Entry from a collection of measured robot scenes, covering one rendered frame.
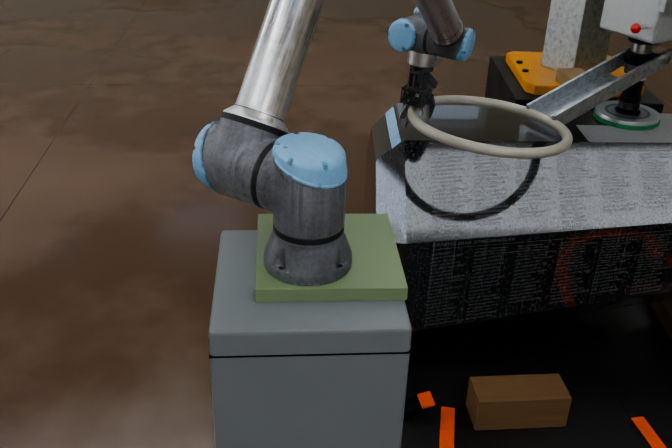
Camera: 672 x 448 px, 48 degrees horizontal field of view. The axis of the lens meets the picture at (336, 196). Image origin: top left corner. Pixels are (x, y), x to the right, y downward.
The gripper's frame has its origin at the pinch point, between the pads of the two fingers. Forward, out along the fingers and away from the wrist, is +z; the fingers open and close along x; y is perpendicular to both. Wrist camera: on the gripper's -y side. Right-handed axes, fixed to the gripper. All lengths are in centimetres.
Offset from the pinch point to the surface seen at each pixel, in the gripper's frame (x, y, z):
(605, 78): 47, -47, -15
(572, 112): 42.8, -21.7, -9.1
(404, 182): 2.9, 10.3, 15.2
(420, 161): 4.8, 3.8, 9.7
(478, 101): 13.5, -19.2, -6.3
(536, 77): 15, -99, 3
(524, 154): 38.7, 18.9, -7.0
